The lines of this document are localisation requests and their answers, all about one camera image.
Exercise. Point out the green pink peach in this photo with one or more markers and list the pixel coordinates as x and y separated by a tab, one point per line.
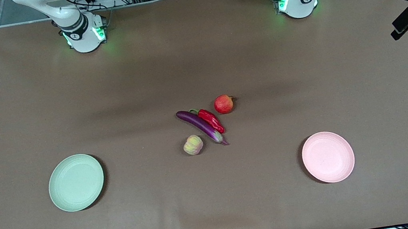
193	145

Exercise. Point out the pink round plate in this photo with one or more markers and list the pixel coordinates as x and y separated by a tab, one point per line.
328	157

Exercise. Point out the long purple eggplant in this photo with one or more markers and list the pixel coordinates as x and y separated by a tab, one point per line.
198	124

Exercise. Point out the red chili pepper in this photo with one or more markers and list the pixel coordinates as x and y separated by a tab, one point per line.
211	120

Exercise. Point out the pale green round plate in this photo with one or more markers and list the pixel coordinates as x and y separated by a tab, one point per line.
76	183

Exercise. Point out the brown table cloth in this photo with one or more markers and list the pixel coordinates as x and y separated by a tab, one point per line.
196	63

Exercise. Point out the red pomegranate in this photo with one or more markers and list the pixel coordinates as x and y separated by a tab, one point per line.
223	104

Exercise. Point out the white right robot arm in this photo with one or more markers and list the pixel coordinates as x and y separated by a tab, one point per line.
82	39

